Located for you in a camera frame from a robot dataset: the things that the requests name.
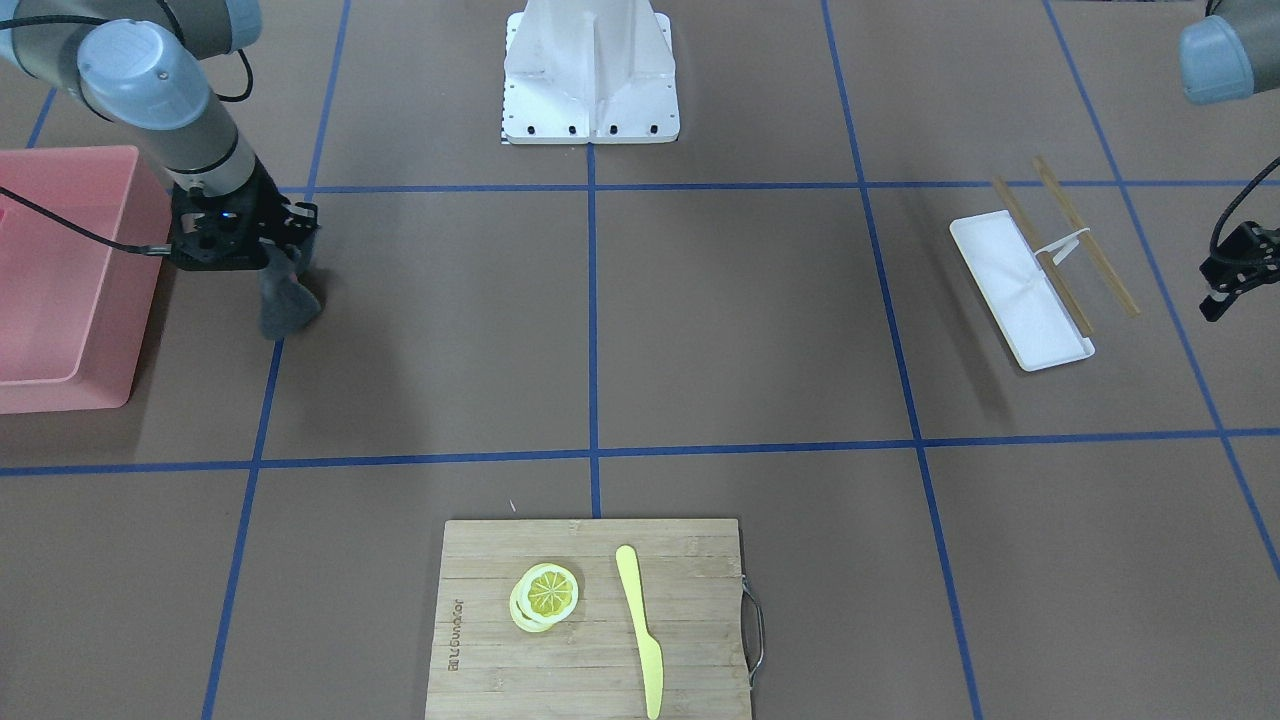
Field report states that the dark grey cloth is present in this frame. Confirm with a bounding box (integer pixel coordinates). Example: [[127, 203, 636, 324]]
[[259, 242, 323, 341]]

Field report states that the pink plastic bin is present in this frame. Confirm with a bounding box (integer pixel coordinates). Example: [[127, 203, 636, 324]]
[[1, 145, 170, 415]]

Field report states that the white rectangular tray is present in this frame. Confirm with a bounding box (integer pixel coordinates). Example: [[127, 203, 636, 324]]
[[948, 210, 1094, 372]]

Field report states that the wooden cutting board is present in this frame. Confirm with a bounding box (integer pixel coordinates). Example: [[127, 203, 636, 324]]
[[425, 518, 753, 719]]

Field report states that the yellow plastic knife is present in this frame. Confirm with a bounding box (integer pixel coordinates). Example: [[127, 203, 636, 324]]
[[614, 544, 666, 719]]

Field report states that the wooden chopstick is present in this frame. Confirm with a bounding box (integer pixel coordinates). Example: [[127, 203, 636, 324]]
[[992, 176, 1094, 338], [1030, 155, 1140, 318]]

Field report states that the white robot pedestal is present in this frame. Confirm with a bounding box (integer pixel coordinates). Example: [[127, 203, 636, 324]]
[[500, 1, 681, 145]]

